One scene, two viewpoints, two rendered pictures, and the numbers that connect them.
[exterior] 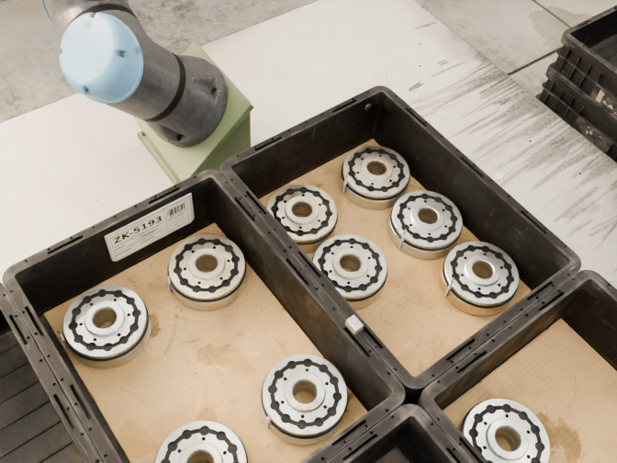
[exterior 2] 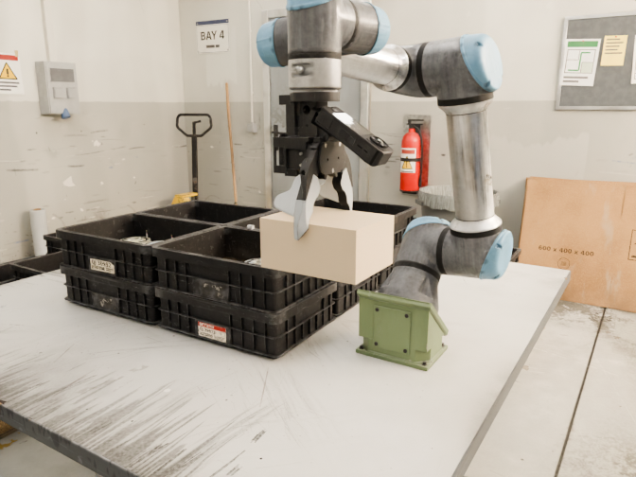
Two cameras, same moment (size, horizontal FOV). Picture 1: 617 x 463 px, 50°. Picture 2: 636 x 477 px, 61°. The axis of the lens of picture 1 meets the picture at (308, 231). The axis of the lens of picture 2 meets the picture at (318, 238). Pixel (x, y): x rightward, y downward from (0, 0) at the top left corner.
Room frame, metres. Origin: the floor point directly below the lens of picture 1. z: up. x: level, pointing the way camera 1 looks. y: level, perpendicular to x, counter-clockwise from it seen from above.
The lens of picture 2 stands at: (1.91, -0.35, 1.28)
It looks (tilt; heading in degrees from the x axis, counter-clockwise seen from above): 14 degrees down; 162
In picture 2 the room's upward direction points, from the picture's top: straight up
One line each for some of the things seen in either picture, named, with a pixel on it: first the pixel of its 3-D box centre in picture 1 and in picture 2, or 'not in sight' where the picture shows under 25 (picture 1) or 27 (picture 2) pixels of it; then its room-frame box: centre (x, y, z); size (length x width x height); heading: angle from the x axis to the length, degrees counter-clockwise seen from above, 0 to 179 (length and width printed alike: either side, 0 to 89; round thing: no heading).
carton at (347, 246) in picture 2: not in sight; (327, 240); (1.16, -0.09, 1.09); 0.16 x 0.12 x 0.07; 40
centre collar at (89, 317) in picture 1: (105, 319); not in sight; (0.38, 0.24, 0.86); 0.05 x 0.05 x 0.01
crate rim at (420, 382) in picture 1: (394, 218); (245, 248); (0.54, -0.11, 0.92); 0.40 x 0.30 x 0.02; 42
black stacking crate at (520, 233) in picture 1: (387, 240); (246, 267); (0.54, -0.11, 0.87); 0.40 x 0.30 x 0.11; 42
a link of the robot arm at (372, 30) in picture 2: not in sight; (345, 29); (1.07, -0.04, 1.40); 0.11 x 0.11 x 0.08; 35
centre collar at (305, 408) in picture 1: (305, 391); not in sight; (0.31, -0.02, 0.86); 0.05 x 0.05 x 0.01
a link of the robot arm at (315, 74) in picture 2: not in sight; (313, 77); (1.15, -0.11, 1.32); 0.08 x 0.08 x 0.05
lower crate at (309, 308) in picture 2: not in sight; (247, 305); (0.54, -0.11, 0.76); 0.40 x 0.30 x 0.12; 42
